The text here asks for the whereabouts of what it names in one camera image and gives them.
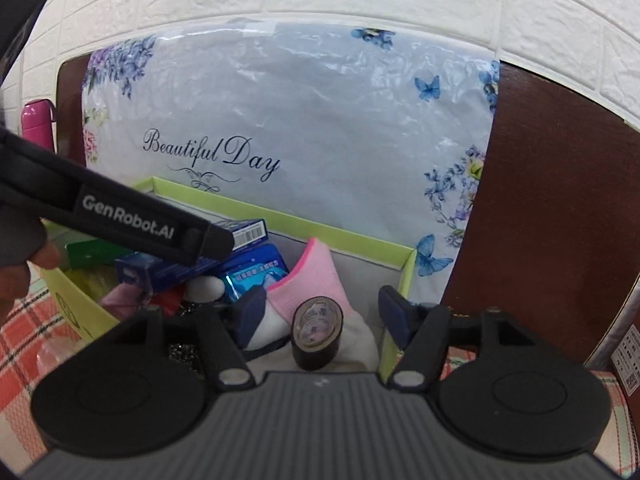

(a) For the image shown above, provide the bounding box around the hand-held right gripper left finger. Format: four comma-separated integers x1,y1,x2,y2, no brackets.
112,285,268,391

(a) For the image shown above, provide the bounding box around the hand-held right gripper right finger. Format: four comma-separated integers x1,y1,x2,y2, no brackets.
377,285,533,393

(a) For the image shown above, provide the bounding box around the blue gum container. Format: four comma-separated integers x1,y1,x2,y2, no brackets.
220,244,291,306

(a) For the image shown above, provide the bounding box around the blue mask box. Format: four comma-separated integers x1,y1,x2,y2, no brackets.
115,219,268,293

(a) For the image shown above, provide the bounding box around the black tape roll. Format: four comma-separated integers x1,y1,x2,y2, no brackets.
291,297,346,372

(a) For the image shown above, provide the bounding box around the light green cardboard box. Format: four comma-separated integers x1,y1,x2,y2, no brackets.
40,176,418,386

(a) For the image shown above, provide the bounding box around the person's left hand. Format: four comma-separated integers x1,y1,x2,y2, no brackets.
0,240,62,331

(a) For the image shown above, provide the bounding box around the large dark green box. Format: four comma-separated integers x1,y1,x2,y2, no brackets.
67,240,121,271

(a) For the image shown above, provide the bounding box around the red box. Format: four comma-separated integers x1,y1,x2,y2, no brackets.
150,292,182,317

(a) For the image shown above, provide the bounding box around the pink thermos bottle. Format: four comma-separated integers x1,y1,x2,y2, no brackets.
20,100,56,153

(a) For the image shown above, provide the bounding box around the clear plastic container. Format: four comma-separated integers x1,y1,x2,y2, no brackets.
35,337,81,377

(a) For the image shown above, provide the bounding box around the plaid bedsheet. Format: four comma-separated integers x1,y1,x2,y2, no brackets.
0,285,640,478

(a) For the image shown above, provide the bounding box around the floral white plastic package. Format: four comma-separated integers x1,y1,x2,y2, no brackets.
82,20,501,286

